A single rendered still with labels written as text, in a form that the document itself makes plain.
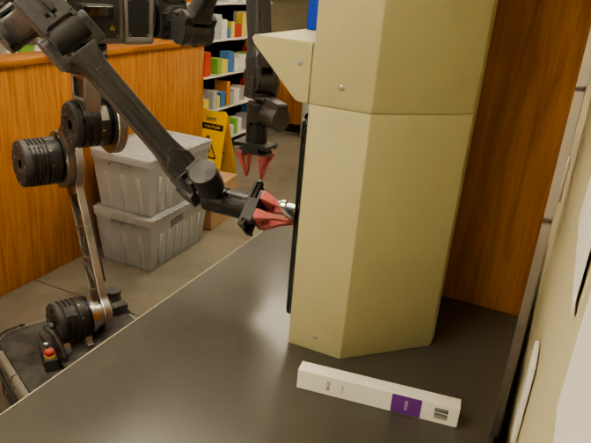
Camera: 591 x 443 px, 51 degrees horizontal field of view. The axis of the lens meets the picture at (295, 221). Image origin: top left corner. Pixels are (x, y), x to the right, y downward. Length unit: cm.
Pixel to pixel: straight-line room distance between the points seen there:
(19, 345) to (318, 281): 162
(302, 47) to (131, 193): 246
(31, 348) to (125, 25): 125
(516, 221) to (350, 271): 44
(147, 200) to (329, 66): 243
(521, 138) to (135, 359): 87
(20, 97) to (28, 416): 231
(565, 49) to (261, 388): 85
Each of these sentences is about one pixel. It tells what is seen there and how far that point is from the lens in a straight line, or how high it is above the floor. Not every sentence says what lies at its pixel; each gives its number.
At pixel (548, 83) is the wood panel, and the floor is 145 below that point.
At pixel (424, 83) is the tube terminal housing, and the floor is 146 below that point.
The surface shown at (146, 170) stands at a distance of 330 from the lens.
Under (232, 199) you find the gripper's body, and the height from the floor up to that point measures 118.
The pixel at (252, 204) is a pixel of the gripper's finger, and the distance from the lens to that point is 123.
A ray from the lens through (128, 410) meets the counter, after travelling 108.
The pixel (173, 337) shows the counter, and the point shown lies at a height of 94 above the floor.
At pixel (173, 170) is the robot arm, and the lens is 131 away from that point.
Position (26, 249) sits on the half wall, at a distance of 345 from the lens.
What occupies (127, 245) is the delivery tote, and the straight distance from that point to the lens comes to 356.
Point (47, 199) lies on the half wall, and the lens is 347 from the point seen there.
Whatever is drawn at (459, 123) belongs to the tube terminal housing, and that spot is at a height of 139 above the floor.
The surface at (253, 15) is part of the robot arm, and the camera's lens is 162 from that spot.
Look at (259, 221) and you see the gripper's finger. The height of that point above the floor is 115.
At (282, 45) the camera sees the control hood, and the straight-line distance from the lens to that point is 107.
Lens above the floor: 162
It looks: 22 degrees down
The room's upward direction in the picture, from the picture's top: 5 degrees clockwise
